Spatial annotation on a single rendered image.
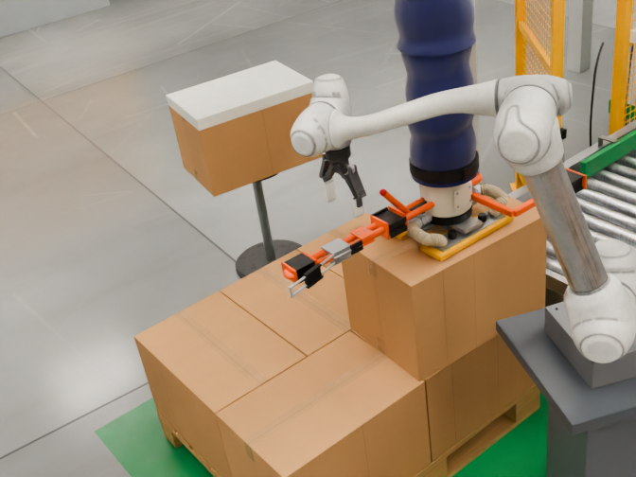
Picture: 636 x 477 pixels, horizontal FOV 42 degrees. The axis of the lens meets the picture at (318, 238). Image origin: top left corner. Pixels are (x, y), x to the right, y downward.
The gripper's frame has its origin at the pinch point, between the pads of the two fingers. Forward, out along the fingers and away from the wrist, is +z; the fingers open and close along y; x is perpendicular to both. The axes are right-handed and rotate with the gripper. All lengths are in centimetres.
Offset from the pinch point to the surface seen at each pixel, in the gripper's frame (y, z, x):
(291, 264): 0.9, 11.7, 21.0
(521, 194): 37, 62, -118
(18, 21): 736, 110, -109
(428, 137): -3.0, -11.1, -32.2
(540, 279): -19, 54, -67
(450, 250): -13.3, 24.9, -29.4
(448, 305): -17, 42, -24
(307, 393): 6, 67, 21
